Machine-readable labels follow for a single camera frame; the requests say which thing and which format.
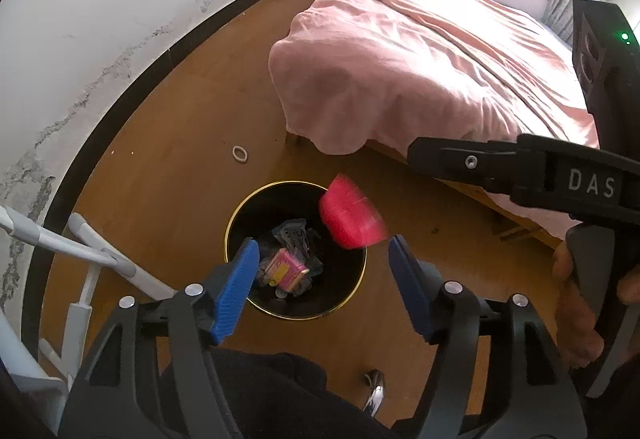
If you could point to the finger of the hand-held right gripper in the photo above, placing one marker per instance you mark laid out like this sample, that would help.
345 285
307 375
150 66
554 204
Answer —
465 161

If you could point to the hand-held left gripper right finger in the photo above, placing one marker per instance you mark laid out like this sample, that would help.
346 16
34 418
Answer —
407 294

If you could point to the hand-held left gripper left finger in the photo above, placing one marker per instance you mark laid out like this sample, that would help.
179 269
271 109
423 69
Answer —
235 294

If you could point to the pink and yellow small box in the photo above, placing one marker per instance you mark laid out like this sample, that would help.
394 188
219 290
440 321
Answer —
285 269

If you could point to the black bin with gold rim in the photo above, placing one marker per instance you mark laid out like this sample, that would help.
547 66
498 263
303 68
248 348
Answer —
345 279

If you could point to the person's right hand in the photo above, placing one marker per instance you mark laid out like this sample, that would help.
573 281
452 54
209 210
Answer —
575 319

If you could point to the person's shoe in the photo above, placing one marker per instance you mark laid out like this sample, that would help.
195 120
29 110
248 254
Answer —
375 394

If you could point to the person's black pants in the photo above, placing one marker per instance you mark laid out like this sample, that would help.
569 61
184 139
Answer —
280 394

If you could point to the bed with pink blanket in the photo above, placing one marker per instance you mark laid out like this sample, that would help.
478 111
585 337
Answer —
400 59

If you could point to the white rubber band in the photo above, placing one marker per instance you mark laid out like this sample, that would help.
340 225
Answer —
233 154

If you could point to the white desk leg frame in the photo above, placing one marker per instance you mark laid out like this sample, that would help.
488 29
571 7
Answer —
50 239

